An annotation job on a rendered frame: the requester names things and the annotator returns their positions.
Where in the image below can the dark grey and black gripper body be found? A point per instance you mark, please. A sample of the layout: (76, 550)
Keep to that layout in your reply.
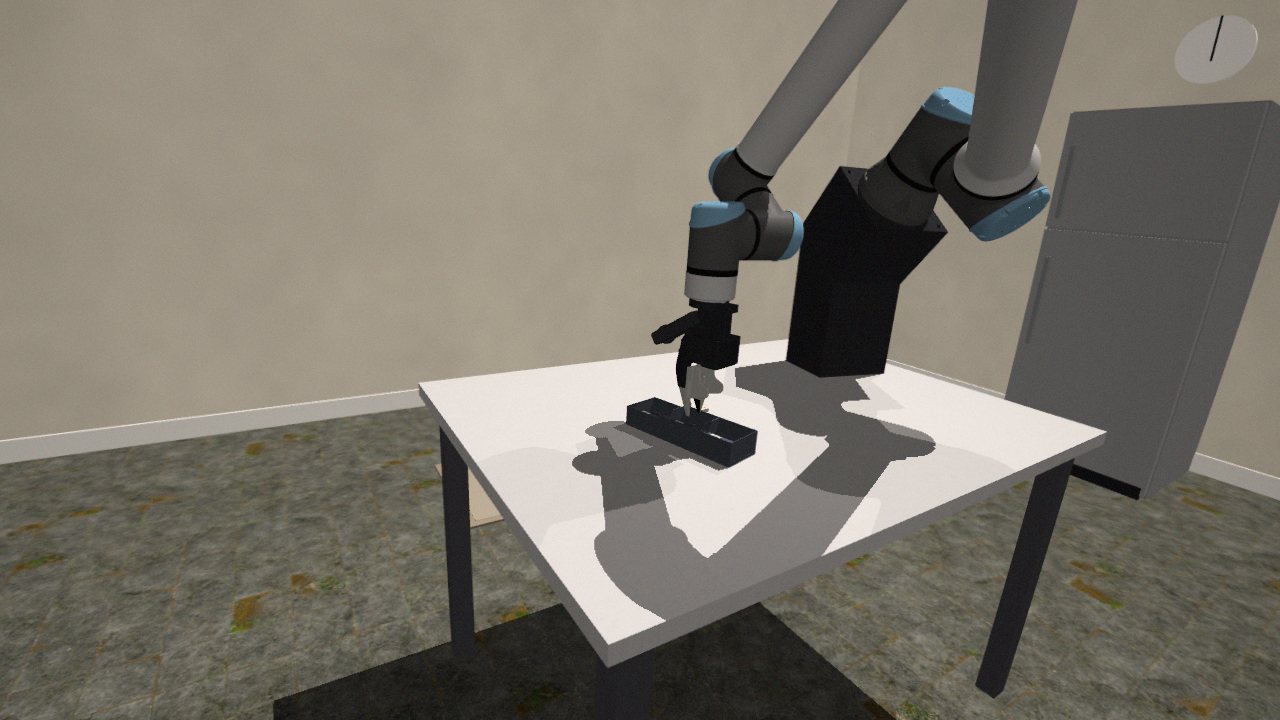
(709, 343)

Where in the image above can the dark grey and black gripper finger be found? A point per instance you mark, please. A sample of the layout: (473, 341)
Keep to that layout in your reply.
(713, 384)
(689, 380)

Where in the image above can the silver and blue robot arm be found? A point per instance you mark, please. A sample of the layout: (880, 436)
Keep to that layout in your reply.
(992, 187)

